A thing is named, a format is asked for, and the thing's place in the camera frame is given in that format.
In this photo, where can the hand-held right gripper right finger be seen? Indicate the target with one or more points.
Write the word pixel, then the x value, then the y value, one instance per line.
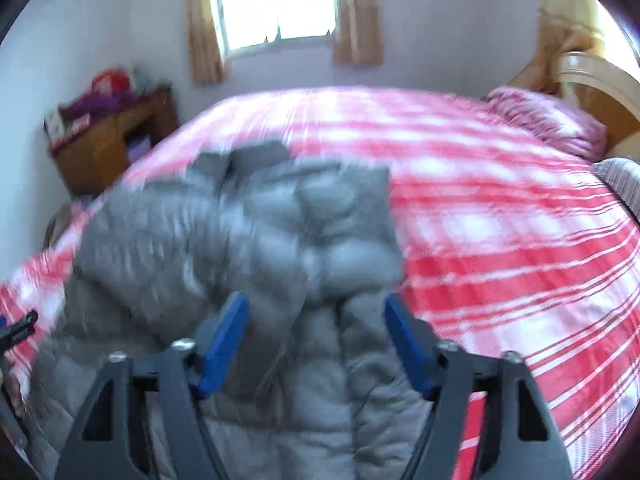
pixel 405 340

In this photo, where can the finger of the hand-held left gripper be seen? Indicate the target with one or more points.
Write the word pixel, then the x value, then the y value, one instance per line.
pixel 12 427
pixel 20 330

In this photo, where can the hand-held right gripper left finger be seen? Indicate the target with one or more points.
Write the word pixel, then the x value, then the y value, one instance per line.
pixel 227 340

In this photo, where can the grey puffer jacket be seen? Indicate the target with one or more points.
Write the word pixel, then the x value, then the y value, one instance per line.
pixel 280 240

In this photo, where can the red plaid bed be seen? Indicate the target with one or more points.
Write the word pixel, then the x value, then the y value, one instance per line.
pixel 500 240

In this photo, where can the brown wooden cabinet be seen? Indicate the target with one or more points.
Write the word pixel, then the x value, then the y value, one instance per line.
pixel 95 150

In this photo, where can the white printed box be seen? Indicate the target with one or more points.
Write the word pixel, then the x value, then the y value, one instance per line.
pixel 65 127

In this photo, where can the purple cloth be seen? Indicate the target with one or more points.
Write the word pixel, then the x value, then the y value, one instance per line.
pixel 100 102

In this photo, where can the pink plaid pillow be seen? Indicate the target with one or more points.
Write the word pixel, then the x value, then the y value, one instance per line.
pixel 545 120

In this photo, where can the red box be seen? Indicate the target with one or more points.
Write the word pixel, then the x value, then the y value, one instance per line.
pixel 107 80

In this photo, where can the grey striped pillow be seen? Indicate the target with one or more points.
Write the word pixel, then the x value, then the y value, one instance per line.
pixel 622 180

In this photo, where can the yellow curtain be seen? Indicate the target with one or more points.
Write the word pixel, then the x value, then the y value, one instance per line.
pixel 357 15
pixel 565 35
pixel 202 25

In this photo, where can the beige wooden headboard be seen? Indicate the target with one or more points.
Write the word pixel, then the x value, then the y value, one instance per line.
pixel 595 75

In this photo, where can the window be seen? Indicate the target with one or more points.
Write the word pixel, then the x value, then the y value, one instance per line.
pixel 275 0

